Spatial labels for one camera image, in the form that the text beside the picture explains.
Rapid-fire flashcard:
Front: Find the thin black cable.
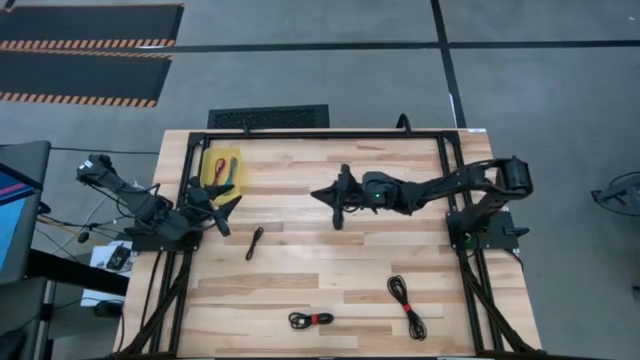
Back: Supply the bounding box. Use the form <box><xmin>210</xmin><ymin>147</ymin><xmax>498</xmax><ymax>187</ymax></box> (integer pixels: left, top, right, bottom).
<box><xmin>244</xmin><ymin>226</ymin><xmax>265</xmax><ymax>262</ymax></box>

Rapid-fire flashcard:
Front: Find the black desk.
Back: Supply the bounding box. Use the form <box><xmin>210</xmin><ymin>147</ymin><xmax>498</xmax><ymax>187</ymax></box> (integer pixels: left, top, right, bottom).
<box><xmin>24</xmin><ymin>248</ymin><xmax>131</xmax><ymax>297</ymax></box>

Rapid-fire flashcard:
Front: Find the black mat with hazard stripes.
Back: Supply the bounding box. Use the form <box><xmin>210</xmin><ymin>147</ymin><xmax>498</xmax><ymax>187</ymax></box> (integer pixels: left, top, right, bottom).
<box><xmin>0</xmin><ymin>3</ymin><xmax>185</xmax><ymax>50</ymax></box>
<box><xmin>0</xmin><ymin>49</ymin><xmax>174</xmax><ymax>109</ymax></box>

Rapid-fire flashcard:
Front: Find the yellow translucent plastic bin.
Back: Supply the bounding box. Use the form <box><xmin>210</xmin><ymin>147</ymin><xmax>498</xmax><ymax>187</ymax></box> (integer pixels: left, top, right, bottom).
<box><xmin>199</xmin><ymin>145</ymin><xmax>244</xmax><ymax>206</ymax></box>

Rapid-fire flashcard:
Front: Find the short black cable red strap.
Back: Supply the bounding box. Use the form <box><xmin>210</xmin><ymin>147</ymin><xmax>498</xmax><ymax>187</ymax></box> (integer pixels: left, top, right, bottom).
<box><xmin>288</xmin><ymin>311</ymin><xmax>335</xmax><ymax>330</ymax></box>

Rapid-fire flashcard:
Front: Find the black aluminium table frame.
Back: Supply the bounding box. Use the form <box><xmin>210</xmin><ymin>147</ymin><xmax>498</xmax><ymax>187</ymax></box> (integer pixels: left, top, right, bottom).
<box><xmin>112</xmin><ymin>127</ymin><xmax>546</xmax><ymax>360</ymax></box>

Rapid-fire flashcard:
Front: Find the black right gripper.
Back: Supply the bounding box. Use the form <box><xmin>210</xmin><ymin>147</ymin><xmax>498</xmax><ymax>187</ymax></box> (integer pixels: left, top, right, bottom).
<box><xmin>310</xmin><ymin>164</ymin><xmax>401</xmax><ymax>231</ymax></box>

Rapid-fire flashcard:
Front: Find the large monitor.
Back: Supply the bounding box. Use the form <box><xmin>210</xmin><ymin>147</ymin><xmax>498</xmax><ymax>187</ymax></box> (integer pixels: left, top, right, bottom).
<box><xmin>0</xmin><ymin>140</ymin><xmax>53</xmax><ymax>286</ymax></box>

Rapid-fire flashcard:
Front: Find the black handheld remote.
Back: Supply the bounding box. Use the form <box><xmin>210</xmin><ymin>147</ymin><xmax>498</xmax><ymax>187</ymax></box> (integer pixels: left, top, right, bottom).
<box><xmin>106</xmin><ymin>243</ymin><xmax>132</xmax><ymax>272</ymax></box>

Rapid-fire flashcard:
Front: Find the long black cable red strap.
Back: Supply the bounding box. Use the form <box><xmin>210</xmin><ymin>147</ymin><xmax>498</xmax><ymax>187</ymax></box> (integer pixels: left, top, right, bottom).
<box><xmin>386</xmin><ymin>274</ymin><xmax>429</xmax><ymax>342</ymax></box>

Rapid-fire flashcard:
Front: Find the black vent mat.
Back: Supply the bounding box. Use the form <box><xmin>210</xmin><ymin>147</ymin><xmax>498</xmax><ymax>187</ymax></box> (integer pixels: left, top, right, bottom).
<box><xmin>207</xmin><ymin>103</ymin><xmax>331</xmax><ymax>130</ymax></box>

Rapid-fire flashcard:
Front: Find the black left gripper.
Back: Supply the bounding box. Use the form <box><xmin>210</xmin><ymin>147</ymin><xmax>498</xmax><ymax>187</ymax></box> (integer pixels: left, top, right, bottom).
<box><xmin>187</xmin><ymin>183</ymin><xmax>244</xmax><ymax>238</ymax></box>

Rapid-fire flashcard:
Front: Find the white paper sheet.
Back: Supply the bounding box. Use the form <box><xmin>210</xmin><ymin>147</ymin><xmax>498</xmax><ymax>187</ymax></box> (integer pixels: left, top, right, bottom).
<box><xmin>79</xmin><ymin>239</ymin><xmax>134</xmax><ymax>308</ymax></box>

